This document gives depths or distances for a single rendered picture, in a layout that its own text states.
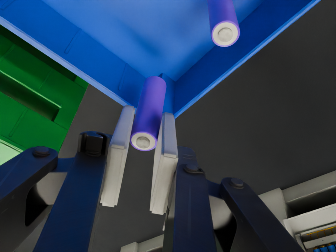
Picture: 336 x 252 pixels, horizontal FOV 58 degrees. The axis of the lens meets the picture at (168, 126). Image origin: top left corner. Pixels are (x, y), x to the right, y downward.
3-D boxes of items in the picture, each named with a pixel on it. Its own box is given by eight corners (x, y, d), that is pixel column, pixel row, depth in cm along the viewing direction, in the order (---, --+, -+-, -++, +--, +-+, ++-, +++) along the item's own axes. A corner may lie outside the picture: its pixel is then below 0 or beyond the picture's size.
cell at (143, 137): (171, 85, 24) (163, 144, 19) (156, 98, 25) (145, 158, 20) (153, 71, 23) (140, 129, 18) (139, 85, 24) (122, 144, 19)
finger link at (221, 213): (176, 192, 12) (251, 205, 12) (173, 144, 16) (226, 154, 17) (168, 225, 12) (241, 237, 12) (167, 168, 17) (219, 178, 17)
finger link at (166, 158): (161, 154, 13) (179, 157, 13) (163, 111, 19) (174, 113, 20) (149, 214, 14) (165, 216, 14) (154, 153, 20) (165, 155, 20)
